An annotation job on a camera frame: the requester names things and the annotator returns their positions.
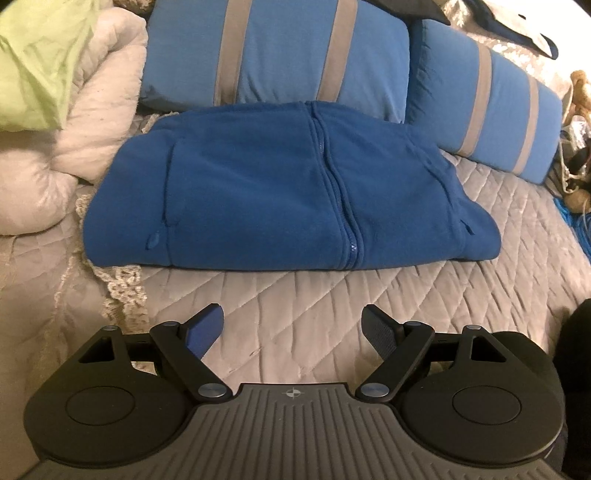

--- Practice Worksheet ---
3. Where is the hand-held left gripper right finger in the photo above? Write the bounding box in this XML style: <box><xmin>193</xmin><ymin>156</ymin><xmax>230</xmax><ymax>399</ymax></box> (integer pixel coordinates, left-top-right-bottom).
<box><xmin>355</xmin><ymin>302</ymin><xmax>509</xmax><ymax>402</ymax></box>

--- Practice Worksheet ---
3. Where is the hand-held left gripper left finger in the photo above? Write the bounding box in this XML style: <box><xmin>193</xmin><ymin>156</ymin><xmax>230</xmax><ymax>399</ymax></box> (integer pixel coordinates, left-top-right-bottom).
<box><xmin>78</xmin><ymin>302</ymin><xmax>234</xmax><ymax>402</ymax></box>

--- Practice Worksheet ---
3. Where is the blue fleece jacket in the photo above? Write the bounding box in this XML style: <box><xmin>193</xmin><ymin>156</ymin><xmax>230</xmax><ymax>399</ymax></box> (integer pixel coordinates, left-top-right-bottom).
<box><xmin>83</xmin><ymin>100</ymin><xmax>502</xmax><ymax>271</ymax></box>

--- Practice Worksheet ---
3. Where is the dark cloth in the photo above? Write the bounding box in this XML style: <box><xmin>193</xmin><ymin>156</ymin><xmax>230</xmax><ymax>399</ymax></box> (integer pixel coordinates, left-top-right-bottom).
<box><xmin>556</xmin><ymin>298</ymin><xmax>591</xmax><ymax>480</ymax></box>

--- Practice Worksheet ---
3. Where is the turquoise cloth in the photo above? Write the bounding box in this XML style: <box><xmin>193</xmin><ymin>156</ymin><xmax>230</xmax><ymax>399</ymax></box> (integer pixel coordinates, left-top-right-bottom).
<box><xmin>551</xmin><ymin>198</ymin><xmax>591</xmax><ymax>259</ymax></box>

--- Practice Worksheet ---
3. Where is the cream quilted comforter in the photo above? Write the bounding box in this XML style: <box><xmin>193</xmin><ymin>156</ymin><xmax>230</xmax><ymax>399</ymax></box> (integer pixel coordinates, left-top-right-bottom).
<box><xmin>0</xmin><ymin>7</ymin><xmax>149</xmax><ymax>236</ymax></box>

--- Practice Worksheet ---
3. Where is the tan plush toy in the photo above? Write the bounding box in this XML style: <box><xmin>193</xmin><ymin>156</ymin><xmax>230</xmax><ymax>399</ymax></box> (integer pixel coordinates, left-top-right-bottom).
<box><xmin>566</xmin><ymin>187</ymin><xmax>591</xmax><ymax>213</ymax></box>

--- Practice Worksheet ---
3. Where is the blue grey-striped pillow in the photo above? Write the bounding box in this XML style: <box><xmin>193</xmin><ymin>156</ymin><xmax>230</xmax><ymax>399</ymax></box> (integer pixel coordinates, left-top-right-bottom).
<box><xmin>406</xmin><ymin>18</ymin><xmax>564</xmax><ymax>185</ymax></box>
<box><xmin>139</xmin><ymin>0</ymin><xmax>411</xmax><ymax>123</ymax></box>

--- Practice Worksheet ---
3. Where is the light green sheet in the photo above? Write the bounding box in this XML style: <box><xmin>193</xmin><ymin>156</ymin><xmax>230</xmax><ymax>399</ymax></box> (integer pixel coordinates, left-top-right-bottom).
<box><xmin>0</xmin><ymin>0</ymin><xmax>100</xmax><ymax>132</ymax></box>

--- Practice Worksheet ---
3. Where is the brown plush toy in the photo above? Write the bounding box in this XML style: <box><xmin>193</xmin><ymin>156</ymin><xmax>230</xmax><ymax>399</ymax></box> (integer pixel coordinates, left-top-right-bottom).
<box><xmin>570</xmin><ymin>69</ymin><xmax>591</xmax><ymax>121</ymax></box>

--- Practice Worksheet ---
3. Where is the silver sequin pillow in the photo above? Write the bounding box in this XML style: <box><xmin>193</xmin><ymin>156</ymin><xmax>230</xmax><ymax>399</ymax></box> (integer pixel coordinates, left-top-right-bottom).
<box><xmin>438</xmin><ymin>0</ymin><xmax>573</xmax><ymax>99</ymax></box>

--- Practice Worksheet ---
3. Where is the black garment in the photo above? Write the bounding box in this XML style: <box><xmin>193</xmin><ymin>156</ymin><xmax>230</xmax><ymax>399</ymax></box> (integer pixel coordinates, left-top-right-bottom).
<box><xmin>376</xmin><ymin>0</ymin><xmax>451</xmax><ymax>26</ymax></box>

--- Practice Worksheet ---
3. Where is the navy and grey cloth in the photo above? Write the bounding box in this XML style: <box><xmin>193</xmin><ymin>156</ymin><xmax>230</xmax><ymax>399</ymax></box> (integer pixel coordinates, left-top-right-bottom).
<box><xmin>462</xmin><ymin>0</ymin><xmax>557</xmax><ymax>58</ymax></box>

